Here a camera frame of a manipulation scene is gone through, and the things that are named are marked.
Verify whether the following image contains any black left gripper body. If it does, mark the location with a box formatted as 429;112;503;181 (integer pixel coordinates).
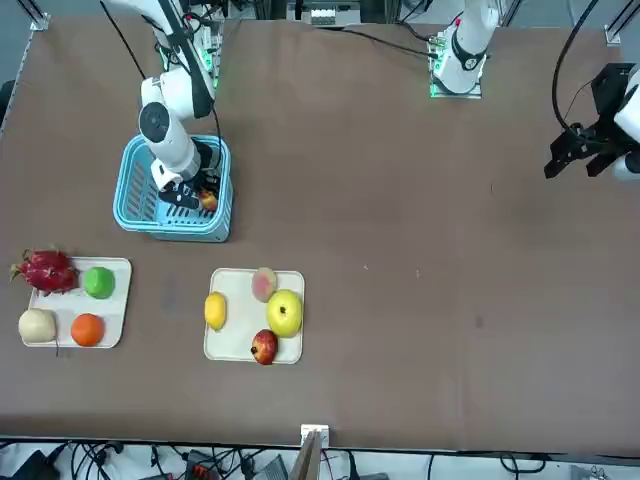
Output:
591;63;639;132

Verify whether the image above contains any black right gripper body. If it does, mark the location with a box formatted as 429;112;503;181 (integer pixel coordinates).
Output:
194;143;224;177

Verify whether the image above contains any green apple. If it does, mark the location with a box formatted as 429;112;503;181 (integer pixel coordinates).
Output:
82;266;117;301

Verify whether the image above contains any light blue plastic basket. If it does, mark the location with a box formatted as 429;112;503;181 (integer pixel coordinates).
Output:
112;133;234;244

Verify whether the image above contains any yellow lemon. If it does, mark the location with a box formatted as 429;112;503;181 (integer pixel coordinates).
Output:
203;292;229;331

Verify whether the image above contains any white tray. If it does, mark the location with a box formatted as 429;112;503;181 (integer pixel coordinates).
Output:
203;267;306;365
27;256;133;350

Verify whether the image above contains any orange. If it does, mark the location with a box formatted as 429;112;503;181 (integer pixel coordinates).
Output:
70;312;107;348

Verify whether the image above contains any pink green peach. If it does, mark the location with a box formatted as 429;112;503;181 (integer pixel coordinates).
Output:
252;266;279;304

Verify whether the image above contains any large yellow pear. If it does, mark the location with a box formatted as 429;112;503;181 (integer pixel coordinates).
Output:
266;289;305;339

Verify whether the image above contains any red dragon fruit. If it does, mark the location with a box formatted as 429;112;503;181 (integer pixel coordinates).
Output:
8;244;81;297

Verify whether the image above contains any red pomegranate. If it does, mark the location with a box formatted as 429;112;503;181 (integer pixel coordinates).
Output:
250;328;280;367

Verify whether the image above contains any cream white fruit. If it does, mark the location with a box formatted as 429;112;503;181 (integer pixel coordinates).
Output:
18;308;58;345

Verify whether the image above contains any white table edge socket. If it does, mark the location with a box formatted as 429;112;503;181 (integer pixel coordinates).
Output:
300;423;331;448

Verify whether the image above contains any black red device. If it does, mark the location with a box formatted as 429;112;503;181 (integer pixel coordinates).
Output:
185;451;217;480

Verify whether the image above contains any wooden board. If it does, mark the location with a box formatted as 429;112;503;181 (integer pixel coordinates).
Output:
288;430;322;480

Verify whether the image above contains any black box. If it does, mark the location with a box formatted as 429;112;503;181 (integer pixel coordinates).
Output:
12;448;59;480

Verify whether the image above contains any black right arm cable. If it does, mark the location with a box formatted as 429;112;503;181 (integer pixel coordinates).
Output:
208;97;225;169
98;0;147;82

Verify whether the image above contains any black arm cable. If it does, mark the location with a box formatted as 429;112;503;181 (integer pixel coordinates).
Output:
208;97;225;169
551;0;601;132
98;0;147;82

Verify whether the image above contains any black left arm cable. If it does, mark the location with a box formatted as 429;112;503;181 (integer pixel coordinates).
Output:
551;0;601;132

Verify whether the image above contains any black cable across table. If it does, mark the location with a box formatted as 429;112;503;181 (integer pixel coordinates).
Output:
312;24;436;57

